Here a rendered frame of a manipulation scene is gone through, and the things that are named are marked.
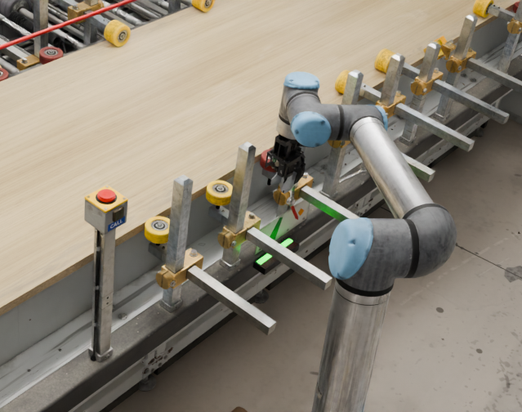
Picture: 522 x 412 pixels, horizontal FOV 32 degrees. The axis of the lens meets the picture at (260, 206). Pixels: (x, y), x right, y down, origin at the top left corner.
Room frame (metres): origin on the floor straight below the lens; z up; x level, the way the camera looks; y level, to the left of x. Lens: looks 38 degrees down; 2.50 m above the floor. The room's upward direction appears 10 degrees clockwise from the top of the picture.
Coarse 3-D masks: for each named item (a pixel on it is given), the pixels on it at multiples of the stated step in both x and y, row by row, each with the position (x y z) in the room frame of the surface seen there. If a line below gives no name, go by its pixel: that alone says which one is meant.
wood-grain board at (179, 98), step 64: (256, 0) 3.34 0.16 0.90; (320, 0) 3.44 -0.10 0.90; (384, 0) 3.55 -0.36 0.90; (448, 0) 3.66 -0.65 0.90; (512, 0) 3.78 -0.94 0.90; (64, 64) 2.61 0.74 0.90; (128, 64) 2.68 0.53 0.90; (192, 64) 2.75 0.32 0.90; (256, 64) 2.83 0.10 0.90; (320, 64) 2.91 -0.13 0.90; (0, 128) 2.18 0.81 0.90; (64, 128) 2.24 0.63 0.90; (128, 128) 2.30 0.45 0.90; (192, 128) 2.36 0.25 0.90; (256, 128) 2.42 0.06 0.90; (0, 192) 1.89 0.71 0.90; (64, 192) 1.94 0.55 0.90; (128, 192) 1.99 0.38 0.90; (192, 192) 2.04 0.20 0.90; (0, 256) 1.64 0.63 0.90; (64, 256) 1.68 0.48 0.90
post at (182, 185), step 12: (180, 180) 1.76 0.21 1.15; (192, 180) 1.78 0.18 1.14; (180, 192) 1.75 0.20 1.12; (180, 204) 1.75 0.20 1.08; (180, 216) 1.75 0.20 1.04; (180, 228) 1.75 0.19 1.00; (168, 240) 1.77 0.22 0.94; (180, 240) 1.75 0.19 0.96; (168, 252) 1.76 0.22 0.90; (180, 252) 1.76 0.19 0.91; (168, 264) 1.76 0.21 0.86; (180, 264) 1.76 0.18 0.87; (180, 288) 1.77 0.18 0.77; (168, 300) 1.75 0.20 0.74
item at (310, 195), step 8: (272, 176) 2.25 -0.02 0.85; (304, 192) 2.19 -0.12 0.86; (312, 192) 2.19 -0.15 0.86; (312, 200) 2.17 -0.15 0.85; (320, 200) 2.15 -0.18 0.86; (328, 200) 2.16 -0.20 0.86; (320, 208) 2.15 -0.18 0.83; (328, 208) 2.13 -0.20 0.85; (336, 208) 2.13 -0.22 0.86; (344, 208) 2.14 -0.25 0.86; (336, 216) 2.12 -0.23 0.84; (344, 216) 2.10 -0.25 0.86; (352, 216) 2.11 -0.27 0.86
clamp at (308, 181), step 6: (300, 180) 2.23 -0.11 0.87; (306, 180) 2.23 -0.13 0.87; (312, 180) 2.24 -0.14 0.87; (300, 186) 2.19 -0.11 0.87; (276, 192) 2.16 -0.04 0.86; (282, 192) 2.15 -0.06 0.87; (288, 192) 2.16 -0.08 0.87; (294, 192) 2.17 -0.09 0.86; (276, 198) 2.16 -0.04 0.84; (282, 198) 2.15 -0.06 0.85; (294, 198) 2.17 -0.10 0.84; (282, 204) 2.14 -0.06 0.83
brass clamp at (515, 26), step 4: (512, 20) 3.43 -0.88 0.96; (516, 20) 3.42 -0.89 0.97; (508, 24) 3.41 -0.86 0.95; (512, 24) 3.40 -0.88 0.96; (516, 24) 3.40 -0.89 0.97; (520, 24) 3.41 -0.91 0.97; (508, 28) 3.41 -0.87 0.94; (512, 28) 3.40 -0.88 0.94; (516, 28) 3.39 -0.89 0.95; (520, 28) 3.40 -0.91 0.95; (512, 32) 3.40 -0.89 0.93; (516, 32) 3.39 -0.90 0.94; (520, 32) 3.42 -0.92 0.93
